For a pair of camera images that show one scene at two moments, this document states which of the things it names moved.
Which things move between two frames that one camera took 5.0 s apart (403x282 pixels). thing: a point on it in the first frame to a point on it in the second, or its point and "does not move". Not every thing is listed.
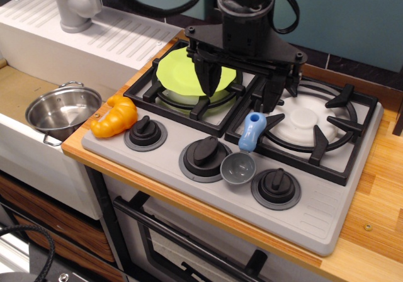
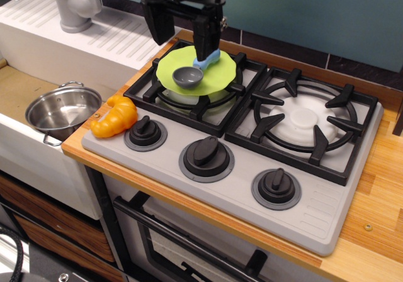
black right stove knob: x=276 y=189 does not move
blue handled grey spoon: x=238 y=168 to x=191 y=77
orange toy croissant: x=121 y=116 does not move
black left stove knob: x=146 y=135 does not move
